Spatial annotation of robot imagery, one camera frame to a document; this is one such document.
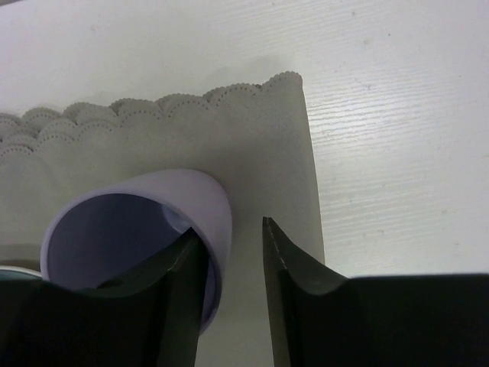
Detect white plate with green rim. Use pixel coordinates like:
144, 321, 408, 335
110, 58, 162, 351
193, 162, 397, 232
0, 265, 42, 281

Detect purple plastic cup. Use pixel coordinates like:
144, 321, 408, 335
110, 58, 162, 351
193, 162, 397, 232
40, 169, 232, 330

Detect grey cloth napkin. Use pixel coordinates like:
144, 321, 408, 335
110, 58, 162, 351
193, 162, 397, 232
1, 72, 324, 366

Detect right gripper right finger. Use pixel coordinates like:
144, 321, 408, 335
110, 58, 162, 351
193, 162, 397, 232
262, 218, 488, 366

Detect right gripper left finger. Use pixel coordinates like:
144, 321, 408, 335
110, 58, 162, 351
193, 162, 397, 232
1, 230, 208, 366

